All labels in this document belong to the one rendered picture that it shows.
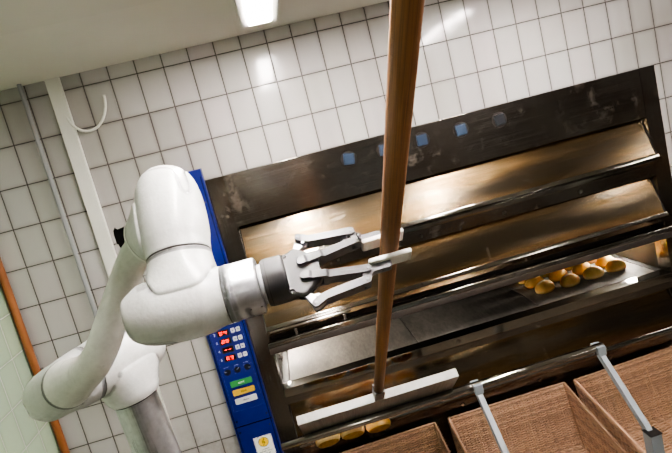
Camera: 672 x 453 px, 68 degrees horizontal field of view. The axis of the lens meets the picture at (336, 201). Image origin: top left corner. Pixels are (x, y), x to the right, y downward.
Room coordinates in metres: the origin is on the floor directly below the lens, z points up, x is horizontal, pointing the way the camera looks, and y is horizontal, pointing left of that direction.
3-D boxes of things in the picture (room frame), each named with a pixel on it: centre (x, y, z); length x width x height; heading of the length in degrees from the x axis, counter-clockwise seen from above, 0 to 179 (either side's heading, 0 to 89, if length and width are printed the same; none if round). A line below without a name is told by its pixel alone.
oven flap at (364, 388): (2.06, -0.49, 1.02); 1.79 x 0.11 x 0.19; 95
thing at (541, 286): (2.56, -1.02, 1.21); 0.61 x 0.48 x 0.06; 5
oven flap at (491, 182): (2.06, -0.49, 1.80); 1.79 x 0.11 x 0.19; 95
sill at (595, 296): (2.09, -0.49, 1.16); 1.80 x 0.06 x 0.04; 95
